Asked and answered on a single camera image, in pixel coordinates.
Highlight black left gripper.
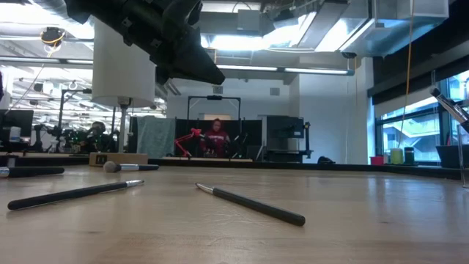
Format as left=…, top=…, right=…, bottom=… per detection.
left=119, top=0, right=226, bottom=87

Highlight fluffy head makeup brush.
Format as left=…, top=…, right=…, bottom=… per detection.
left=103, top=161, right=160, bottom=174

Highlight thick handle makeup brush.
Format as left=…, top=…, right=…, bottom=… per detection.
left=0, top=166, right=66, bottom=179

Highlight long ceiling light tube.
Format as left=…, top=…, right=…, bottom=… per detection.
left=215, top=64, right=355, bottom=77

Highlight person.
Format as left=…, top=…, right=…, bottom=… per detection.
left=199, top=117, right=232, bottom=158
left=86, top=120, right=113, bottom=153

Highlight white shade wooden base lamp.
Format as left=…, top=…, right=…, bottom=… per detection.
left=89, top=16, right=158, bottom=168

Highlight teal hanging cloth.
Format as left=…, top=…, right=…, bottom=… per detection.
left=136, top=116, right=177, bottom=159

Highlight black partition screen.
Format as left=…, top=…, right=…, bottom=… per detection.
left=174, top=117, right=263, bottom=161

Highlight black equipment cabinet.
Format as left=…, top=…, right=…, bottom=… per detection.
left=262, top=114, right=313, bottom=163

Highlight black computer monitor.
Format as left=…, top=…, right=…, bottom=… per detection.
left=0, top=109, right=34, bottom=139

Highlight yellow-green cup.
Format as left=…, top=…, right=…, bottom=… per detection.
left=390, top=147, right=405, bottom=166

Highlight black bin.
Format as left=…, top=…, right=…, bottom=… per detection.
left=435, top=144, right=469, bottom=169

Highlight clear plastic container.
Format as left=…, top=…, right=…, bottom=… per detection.
left=456, top=122, right=469, bottom=190

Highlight black gantry frame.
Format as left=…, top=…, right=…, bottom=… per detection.
left=187, top=95, right=243, bottom=122

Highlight black aluminium table frame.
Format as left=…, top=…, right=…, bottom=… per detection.
left=0, top=153, right=462, bottom=180

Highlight yellow black cable reel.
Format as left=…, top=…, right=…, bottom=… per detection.
left=40, top=26, right=67, bottom=48

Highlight silver ceiling duct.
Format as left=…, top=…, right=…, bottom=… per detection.
left=273, top=0, right=450, bottom=59

